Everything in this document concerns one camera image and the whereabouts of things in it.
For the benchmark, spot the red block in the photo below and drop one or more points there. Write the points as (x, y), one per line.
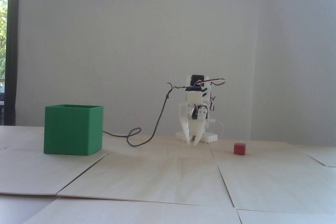
(239, 149)

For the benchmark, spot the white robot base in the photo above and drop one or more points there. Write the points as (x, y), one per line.
(210, 137)

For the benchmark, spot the dark window frame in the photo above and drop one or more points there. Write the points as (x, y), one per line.
(12, 50)

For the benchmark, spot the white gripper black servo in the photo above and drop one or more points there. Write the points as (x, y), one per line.
(194, 126)

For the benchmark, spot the green box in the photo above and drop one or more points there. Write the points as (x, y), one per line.
(71, 130)

